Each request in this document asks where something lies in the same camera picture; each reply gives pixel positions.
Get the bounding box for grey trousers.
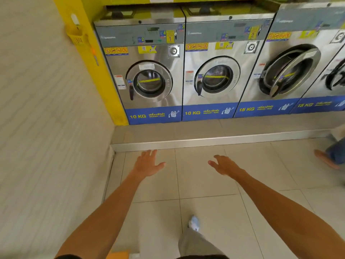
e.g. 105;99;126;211
178;228;230;259

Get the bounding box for person's left forearm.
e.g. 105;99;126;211
55;171;143;259

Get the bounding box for steel washing machine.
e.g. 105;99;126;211
182;4;275;122
233;2;345;118
290;43;345;114
93;5;186;126

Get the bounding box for round washing machine door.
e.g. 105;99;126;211
325;58;345;91
263;47;322;98
125;60;174;101
193;55;241;96

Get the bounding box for person's right forearm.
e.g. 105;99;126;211
234;169;345;259

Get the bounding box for orange hanging tool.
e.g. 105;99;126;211
91;47;100;67

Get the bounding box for black shirt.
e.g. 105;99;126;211
55;254;230;259

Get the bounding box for person's right white shoe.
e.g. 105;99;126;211
188;215;201;232

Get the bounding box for person's left hand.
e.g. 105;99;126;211
133;149;167;179

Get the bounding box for person's right hand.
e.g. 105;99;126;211
207;155;244;179

